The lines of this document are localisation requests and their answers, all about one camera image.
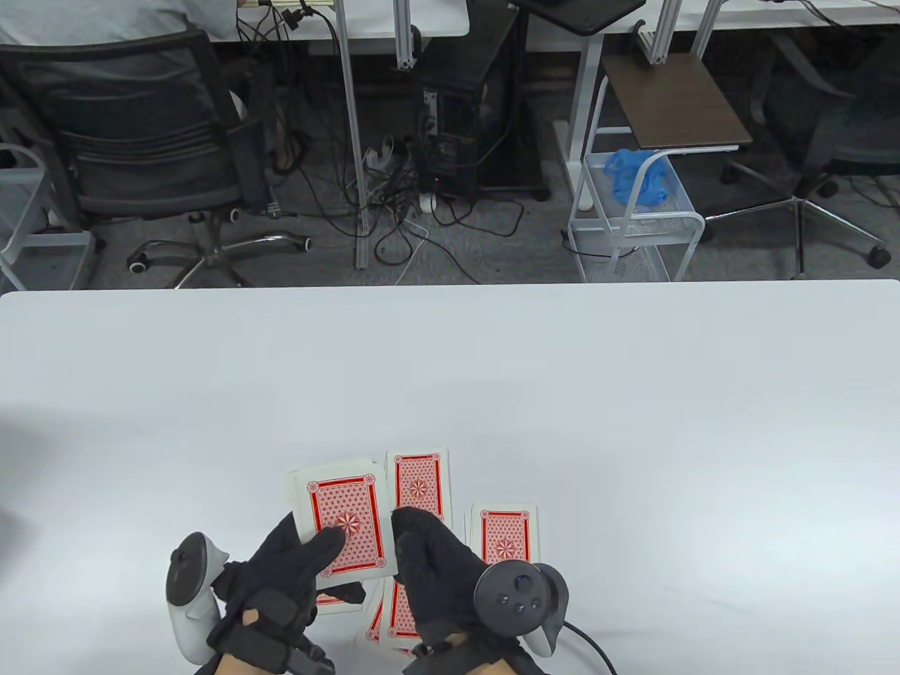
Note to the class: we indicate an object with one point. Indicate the brown wooden side table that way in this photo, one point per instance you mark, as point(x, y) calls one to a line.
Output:
point(668, 105)

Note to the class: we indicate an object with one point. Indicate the person's left forearm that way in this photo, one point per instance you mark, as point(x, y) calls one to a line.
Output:
point(235, 666)

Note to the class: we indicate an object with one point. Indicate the white metal trolley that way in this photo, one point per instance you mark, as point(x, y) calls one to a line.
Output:
point(53, 241)

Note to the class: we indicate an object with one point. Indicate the black mesh office chair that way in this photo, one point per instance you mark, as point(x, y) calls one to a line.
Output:
point(140, 162)

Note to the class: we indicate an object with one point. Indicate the person's right hand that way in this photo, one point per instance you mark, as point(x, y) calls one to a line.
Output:
point(436, 569)

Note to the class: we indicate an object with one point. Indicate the black computer tower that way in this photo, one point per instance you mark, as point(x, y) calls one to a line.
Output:
point(457, 91)

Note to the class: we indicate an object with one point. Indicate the beige power strip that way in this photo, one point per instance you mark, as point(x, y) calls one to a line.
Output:
point(302, 3)

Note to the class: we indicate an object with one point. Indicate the dark grey office chair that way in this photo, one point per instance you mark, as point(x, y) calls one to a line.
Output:
point(844, 148)

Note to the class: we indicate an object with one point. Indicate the crumpled blue gloves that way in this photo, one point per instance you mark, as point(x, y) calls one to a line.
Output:
point(636, 176)

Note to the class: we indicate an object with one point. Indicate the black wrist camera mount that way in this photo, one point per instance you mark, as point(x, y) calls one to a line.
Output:
point(309, 661)

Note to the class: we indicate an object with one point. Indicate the aluminium frame post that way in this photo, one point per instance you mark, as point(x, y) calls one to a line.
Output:
point(404, 35)
point(706, 28)
point(349, 140)
point(661, 35)

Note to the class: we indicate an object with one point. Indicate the pile of dealt red cards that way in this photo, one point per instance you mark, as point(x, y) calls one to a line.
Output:
point(503, 534)
point(330, 600)
point(401, 612)
point(418, 485)

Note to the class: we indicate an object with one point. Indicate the white floor power strip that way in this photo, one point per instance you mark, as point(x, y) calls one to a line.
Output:
point(383, 160)

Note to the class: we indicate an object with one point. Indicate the deck of red-backed cards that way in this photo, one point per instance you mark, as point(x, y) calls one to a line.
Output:
point(344, 492)

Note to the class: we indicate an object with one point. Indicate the person's left hand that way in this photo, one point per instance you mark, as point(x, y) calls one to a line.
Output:
point(274, 590)

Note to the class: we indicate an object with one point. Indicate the white power adapter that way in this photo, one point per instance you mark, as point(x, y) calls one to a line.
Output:
point(428, 202)

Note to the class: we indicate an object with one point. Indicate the person's right forearm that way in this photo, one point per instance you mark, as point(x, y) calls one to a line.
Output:
point(464, 661)

